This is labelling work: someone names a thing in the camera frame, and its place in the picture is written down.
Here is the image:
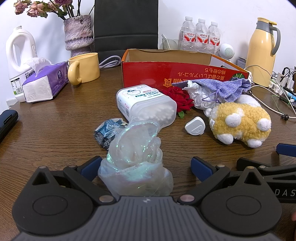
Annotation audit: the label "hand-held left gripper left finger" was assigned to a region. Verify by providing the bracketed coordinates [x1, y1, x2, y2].
[31, 156, 115, 205]

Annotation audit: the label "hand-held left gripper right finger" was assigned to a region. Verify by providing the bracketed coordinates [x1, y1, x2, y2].
[178, 156, 269, 205]

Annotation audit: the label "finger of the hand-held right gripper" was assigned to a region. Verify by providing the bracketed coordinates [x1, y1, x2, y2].
[236, 157, 278, 176]
[276, 143, 296, 162]

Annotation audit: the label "blue snack wrapper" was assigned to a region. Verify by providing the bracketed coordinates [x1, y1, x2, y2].
[94, 118, 129, 149]

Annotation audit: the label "white plug adapter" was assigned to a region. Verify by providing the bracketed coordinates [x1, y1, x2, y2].
[184, 116, 206, 135]

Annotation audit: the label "yellow plush toy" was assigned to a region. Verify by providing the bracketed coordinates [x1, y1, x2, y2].
[205, 95, 272, 148]

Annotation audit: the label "clear iridescent plastic bag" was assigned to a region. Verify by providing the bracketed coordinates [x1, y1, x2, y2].
[97, 118, 174, 197]

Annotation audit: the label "white plastic bag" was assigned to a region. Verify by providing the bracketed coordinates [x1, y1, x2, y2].
[183, 81, 222, 109]

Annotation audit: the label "red fabric flower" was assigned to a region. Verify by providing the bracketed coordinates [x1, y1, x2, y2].
[161, 86, 195, 119]

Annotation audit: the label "purple knit drawstring pouch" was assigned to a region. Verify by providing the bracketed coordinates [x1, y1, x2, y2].
[172, 77, 252, 103]

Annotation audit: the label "clear cotton swab box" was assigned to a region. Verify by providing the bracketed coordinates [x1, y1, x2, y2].
[116, 84, 177, 127]

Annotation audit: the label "red cardboard box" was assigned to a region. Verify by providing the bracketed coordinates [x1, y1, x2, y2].
[121, 49, 250, 92]

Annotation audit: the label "white power strip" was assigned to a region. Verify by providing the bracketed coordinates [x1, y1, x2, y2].
[269, 68, 296, 94]

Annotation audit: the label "dark blue case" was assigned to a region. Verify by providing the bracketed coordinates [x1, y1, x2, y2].
[0, 109, 19, 142]

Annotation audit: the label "purple tissue pack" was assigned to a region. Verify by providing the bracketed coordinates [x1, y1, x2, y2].
[22, 57, 69, 103]

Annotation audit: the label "small grey box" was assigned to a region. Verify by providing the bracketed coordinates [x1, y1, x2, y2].
[236, 56, 248, 69]

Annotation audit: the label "yellow mug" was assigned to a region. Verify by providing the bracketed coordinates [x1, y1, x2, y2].
[67, 52, 101, 86]

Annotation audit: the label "yellow thermos jug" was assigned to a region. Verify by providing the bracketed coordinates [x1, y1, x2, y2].
[245, 17, 281, 76]

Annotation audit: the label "white robot speaker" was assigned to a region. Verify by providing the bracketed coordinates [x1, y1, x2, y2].
[218, 43, 235, 61]

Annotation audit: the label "glass cup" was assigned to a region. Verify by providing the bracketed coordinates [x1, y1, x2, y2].
[162, 38, 182, 50]

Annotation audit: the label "clear water bottle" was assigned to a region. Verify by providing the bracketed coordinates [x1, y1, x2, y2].
[195, 18, 210, 52]
[180, 16, 197, 51]
[208, 21, 222, 52]

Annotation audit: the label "white spoon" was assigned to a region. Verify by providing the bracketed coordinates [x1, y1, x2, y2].
[161, 34, 171, 49]

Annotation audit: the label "white detergent jug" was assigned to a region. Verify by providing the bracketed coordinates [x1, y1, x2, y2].
[6, 26, 38, 103]

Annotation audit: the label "black paper bag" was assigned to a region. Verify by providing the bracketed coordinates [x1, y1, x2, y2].
[94, 0, 159, 64]

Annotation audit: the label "dried pink flowers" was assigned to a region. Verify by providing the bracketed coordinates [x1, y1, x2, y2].
[13, 0, 86, 20]

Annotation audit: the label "green thin cable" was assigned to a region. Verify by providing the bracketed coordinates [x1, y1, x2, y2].
[272, 94, 296, 116]

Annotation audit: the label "white charging cable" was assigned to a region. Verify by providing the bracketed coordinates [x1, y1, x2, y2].
[245, 65, 289, 116]

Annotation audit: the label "thick white cable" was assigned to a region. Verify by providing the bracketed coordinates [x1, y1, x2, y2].
[99, 55, 122, 69]

